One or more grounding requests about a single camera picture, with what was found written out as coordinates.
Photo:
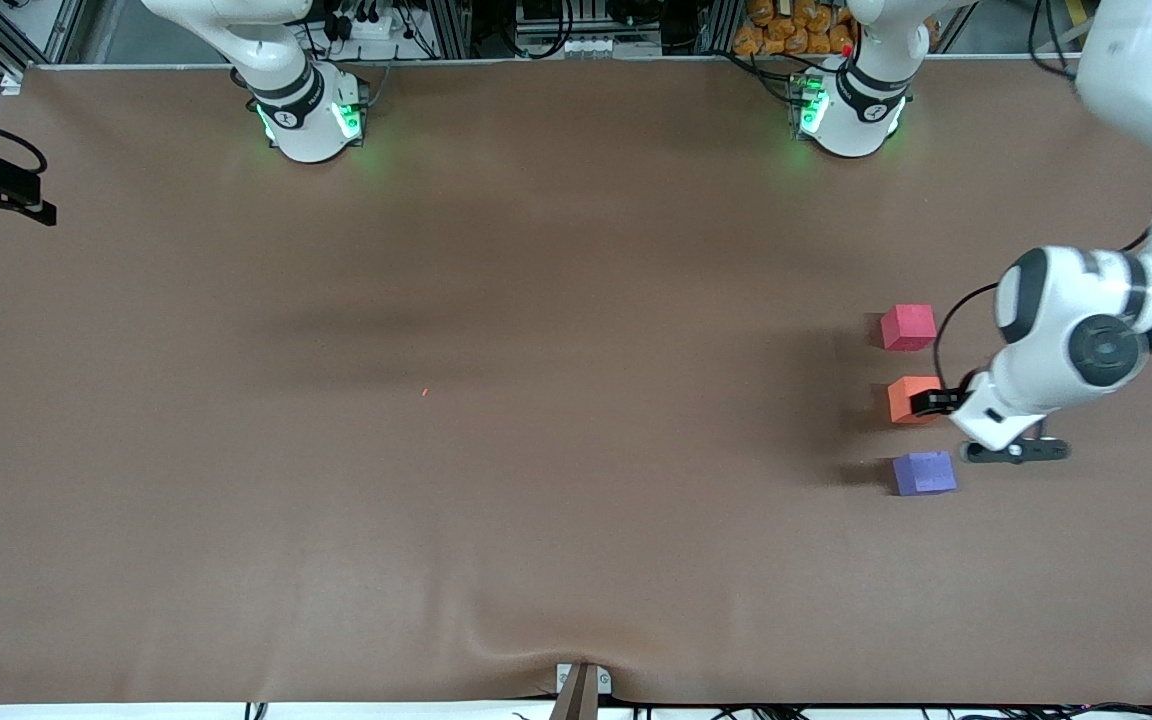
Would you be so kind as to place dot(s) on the purple foam block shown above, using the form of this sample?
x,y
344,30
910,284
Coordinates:
x,y
924,473

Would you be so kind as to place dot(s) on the white power strip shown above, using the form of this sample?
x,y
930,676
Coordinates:
x,y
366,25

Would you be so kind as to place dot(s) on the brown table cloth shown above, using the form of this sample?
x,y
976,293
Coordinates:
x,y
536,500

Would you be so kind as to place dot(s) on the pile of orange objects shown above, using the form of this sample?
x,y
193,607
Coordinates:
x,y
786,30

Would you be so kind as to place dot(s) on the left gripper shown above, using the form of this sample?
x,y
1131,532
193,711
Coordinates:
x,y
939,402

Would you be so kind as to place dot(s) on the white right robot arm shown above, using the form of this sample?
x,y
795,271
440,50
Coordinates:
x,y
301,120

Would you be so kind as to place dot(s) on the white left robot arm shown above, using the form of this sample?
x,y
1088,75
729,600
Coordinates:
x,y
1136,80

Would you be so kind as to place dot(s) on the orange foam block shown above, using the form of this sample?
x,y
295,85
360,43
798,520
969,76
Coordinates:
x,y
911,388

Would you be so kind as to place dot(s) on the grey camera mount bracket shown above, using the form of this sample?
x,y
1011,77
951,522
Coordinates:
x,y
581,690

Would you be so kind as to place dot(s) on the metal table corner bracket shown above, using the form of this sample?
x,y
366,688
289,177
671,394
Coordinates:
x,y
13,82

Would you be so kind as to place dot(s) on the red foam block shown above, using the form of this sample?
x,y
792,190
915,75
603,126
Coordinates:
x,y
908,327

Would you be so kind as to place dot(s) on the white terminal strip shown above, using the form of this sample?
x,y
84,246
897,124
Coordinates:
x,y
586,45

